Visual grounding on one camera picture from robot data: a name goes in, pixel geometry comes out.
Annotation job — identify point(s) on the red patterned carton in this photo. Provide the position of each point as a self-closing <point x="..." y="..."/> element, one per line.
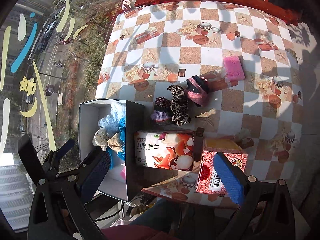
<point x="217" y="157"/>

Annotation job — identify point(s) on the checkered tablecloth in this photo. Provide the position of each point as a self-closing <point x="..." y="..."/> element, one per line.
<point x="154" y="47"/>

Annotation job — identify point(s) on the blue cloth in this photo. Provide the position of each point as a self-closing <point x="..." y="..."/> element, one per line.
<point x="121" y="130"/>

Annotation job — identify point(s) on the leopard print scrunchie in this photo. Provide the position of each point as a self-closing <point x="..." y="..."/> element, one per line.
<point x="179" y="105"/>

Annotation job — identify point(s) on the small pink sponge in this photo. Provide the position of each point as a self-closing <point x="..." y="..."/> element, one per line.
<point x="123" y="173"/>

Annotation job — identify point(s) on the fluffy light blue plush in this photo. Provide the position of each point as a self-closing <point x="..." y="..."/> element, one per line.
<point x="115" y="120"/>

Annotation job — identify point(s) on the dark storage box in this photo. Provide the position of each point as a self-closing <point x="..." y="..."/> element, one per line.
<point x="113" y="184"/>

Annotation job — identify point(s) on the white polka dot scrunchie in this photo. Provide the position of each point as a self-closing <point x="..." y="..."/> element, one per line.
<point x="101" y="138"/>

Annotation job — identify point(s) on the beige knitted sock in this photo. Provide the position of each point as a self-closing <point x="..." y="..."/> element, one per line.
<point x="116" y="144"/>

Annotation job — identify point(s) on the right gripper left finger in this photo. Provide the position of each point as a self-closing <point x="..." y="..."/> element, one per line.
<point x="58" y="208"/>

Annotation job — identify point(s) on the striped knitted cuff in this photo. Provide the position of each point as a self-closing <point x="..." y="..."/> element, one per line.
<point x="161" y="112"/>

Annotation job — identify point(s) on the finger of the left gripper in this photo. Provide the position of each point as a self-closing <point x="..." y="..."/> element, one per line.
<point x="52" y="161"/>

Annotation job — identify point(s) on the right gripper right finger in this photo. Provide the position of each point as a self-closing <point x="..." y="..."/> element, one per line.
<point x="265" y="209"/>

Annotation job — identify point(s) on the pink and navy sock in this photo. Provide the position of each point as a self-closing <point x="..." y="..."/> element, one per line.
<point x="197" y="90"/>

